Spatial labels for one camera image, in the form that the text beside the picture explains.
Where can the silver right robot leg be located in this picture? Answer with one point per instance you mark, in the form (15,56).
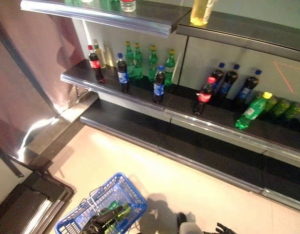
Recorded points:
(191,229)

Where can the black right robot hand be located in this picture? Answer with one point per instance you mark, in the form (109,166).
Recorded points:
(223,230)

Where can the dark low cabinet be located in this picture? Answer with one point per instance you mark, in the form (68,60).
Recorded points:
(23,207)

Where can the black shelf without price rail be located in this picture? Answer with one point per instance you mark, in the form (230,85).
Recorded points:
(249,34)

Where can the clear bottle red cap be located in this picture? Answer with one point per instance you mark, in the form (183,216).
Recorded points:
(128,7)

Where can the pale yellow bottle green cap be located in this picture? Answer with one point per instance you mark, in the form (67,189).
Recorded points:
(101,56)

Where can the Coca-Cola bottle red cap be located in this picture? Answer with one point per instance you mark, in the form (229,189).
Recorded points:
(96,65)
(204,96)

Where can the yellow tea bottle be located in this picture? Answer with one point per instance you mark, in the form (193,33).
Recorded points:
(201,12)

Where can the blue plastic shopping basket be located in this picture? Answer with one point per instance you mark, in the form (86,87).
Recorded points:
(120,180)

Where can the black shelf clear price rail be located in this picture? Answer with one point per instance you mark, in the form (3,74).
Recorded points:
(115,14)
(188,146)
(184,107)

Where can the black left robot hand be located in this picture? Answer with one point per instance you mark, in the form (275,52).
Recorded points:
(101,223)

